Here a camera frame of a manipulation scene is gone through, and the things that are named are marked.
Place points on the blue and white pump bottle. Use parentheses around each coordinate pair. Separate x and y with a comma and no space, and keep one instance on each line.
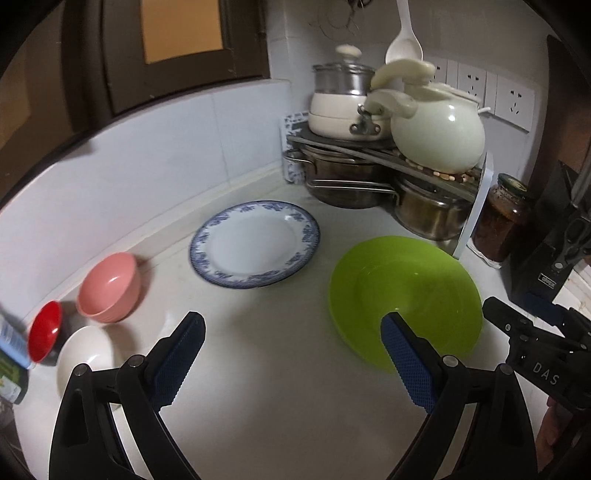
(11,341)

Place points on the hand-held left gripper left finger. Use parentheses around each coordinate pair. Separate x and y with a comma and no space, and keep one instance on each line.
(178,360)

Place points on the blue patterned white board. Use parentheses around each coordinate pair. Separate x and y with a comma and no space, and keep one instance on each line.
(293,138)

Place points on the green dish soap bottle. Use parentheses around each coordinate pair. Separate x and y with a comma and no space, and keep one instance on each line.
(11,383)

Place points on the pink bowl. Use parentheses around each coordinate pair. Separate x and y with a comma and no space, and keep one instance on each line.
(108,288)

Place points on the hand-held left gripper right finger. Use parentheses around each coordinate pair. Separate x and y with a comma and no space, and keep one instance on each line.
(408,364)

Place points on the large steel pot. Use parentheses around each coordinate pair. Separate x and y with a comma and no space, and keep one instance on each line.
(341,180)

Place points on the white plastic spoon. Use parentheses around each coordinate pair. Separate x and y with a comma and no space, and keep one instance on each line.
(404,46)

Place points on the person's right hand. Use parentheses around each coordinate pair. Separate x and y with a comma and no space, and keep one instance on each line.
(550,424)

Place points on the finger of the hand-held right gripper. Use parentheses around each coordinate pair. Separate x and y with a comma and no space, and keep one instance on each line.
(549,308)
(505,321)

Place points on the grey corner rack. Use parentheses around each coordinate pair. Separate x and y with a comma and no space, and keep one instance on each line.
(475,207)

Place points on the red and black bowl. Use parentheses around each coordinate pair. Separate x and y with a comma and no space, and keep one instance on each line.
(44,330)

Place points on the black kitchen scissors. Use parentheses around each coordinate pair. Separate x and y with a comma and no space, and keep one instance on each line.
(572,240)

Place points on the white wall socket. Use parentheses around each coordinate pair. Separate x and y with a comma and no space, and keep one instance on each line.
(515,104)
(471,81)
(438,69)

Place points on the green plastic plate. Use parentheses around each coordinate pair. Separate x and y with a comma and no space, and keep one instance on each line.
(415,281)

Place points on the glass jar of sauce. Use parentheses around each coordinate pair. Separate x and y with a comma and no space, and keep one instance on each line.
(501,221)

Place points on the small steel pot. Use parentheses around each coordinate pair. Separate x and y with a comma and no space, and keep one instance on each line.
(429,212)

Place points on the blue patterned white plate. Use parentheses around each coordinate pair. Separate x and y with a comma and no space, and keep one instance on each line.
(251,244)

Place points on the white bowl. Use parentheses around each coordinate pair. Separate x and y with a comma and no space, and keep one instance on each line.
(85,355)

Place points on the white pot with steel lid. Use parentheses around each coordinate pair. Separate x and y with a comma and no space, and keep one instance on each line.
(337,110)

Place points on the black knife block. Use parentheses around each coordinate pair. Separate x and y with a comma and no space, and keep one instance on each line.
(540,258)

